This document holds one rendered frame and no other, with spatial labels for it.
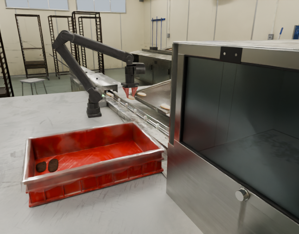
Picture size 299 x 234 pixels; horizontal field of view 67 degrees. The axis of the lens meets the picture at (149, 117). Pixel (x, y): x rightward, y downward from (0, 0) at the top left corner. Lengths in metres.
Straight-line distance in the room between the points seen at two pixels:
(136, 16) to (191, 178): 8.77
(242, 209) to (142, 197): 0.35
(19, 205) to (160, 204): 0.44
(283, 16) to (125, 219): 4.75
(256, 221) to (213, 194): 0.12
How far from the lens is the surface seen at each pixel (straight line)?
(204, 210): 0.64
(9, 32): 8.32
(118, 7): 8.97
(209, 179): 0.58
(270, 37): 5.14
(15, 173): 1.02
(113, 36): 8.85
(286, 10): 5.08
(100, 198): 0.79
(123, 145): 1.08
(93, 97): 1.44
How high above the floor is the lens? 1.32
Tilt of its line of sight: 20 degrees down
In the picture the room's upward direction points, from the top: straight up
